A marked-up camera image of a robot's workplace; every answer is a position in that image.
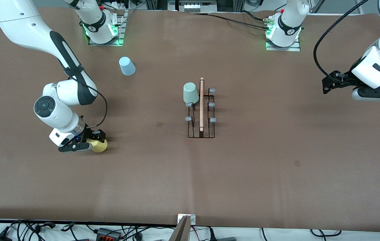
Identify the light blue plastic cup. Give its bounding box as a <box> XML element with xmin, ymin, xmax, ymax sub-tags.
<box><xmin>119</xmin><ymin>57</ymin><xmax>136</xmax><ymax>76</ymax></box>

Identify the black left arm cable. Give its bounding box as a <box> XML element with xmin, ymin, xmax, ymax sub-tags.
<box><xmin>314</xmin><ymin>0</ymin><xmax>368</xmax><ymax>81</ymax></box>

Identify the yellow plastic cup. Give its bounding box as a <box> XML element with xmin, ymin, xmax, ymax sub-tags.
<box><xmin>87</xmin><ymin>139</ymin><xmax>108</xmax><ymax>153</ymax></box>

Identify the pale green plastic cup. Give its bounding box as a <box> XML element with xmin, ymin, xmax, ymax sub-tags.
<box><xmin>183</xmin><ymin>82</ymin><xmax>199</xmax><ymax>104</ymax></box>

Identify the black plug with cable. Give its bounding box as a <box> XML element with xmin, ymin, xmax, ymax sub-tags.
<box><xmin>207</xmin><ymin>227</ymin><xmax>237</xmax><ymax>241</ymax></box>

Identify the brown table mat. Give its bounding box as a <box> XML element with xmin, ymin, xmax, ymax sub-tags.
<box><xmin>0</xmin><ymin>7</ymin><xmax>380</xmax><ymax>233</ymax></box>

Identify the white power strip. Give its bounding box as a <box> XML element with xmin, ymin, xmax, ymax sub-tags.
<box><xmin>177</xmin><ymin>0</ymin><xmax>217</xmax><ymax>12</ymax></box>

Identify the black orange connector box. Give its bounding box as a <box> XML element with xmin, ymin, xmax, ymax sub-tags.
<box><xmin>96</xmin><ymin>228</ymin><xmax>122</xmax><ymax>240</ymax></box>

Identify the short black table cable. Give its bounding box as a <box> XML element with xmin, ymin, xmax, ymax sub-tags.
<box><xmin>240</xmin><ymin>10</ymin><xmax>271</xmax><ymax>22</ymax></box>

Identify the aluminium extrusion bar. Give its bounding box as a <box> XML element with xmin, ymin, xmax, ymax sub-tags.
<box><xmin>168</xmin><ymin>215</ymin><xmax>192</xmax><ymax>241</ymax></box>

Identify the black looped floor cable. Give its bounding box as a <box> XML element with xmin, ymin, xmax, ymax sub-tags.
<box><xmin>310</xmin><ymin>229</ymin><xmax>343</xmax><ymax>238</ymax></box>

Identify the tangled black cable bundle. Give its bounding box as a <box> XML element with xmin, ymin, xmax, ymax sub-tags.
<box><xmin>0</xmin><ymin>220</ymin><xmax>177</xmax><ymax>241</ymax></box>

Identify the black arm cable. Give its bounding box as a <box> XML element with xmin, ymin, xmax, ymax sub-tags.
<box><xmin>64</xmin><ymin>67</ymin><xmax>108</xmax><ymax>129</ymax></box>
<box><xmin>314</xmin><ymin>0</ymin><xmax>368</xmax><ymax>81</ymax></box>

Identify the long black table cable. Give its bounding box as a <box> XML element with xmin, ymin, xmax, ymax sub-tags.
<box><xmin>190</xmin><ymin>12</ymin><xmax>271</xmax><ymax>30</ymax></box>

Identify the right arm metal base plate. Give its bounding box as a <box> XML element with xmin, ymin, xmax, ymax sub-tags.
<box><xmin>88</xmin><ymin>9</ymin><xmax>126</xmax><ymax>47</ymax></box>

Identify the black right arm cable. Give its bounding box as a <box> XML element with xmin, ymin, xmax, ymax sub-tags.
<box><xmin>64</xmin><ymin>67</ymin><xmax>108</xmax><ymax>129</ymax></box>

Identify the black wire cup holder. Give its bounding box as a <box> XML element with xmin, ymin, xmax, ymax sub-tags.
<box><xmin>185</xmin><ymin>77</ymin><xmax>217</xmax><ymax>139</ymax></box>

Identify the small metal bracket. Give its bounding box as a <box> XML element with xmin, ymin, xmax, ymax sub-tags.
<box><xmin>178</xmin><ymin>214</ymin><xmax>196</xmax><ymax>225</ymax></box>

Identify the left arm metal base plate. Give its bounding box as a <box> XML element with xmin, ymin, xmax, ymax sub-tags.
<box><xmin>266</xmin><ymin>39</ymin><xmax>301</xmax><ymax>52</ymax></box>

